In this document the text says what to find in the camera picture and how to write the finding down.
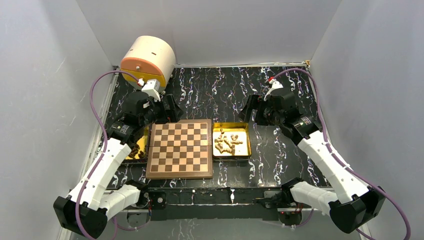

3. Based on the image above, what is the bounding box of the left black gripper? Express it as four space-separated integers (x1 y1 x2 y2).
139 94 184 128

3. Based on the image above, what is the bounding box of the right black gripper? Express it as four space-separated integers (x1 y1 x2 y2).
237 94 284 127

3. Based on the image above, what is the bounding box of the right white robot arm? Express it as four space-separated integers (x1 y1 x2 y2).
239 91 386 234

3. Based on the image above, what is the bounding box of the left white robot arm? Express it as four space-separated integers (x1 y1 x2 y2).
53 91 183 240

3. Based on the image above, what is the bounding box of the gold tin with dark pieces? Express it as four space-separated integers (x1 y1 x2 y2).
123 127 150 164

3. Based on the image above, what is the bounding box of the gold tin with light pieces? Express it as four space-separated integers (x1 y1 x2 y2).
212 122 252 161

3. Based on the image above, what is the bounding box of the pile of light pieces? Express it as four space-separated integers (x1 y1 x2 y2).
213 128 244 156

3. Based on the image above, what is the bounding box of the round cream drawer box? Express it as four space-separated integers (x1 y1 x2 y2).
120 35 176 93

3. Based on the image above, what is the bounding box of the wooden chessboard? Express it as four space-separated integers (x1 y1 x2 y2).
145 119 213 180

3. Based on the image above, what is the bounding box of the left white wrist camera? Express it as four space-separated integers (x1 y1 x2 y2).
137 78 161 102

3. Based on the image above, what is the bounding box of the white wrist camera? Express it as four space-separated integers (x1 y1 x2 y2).
264 77 283 101
137 78 161 102

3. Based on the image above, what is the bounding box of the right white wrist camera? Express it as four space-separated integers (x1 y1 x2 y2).
264 77 283 101

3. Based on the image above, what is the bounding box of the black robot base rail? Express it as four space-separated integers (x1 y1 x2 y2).
125 187 312 229

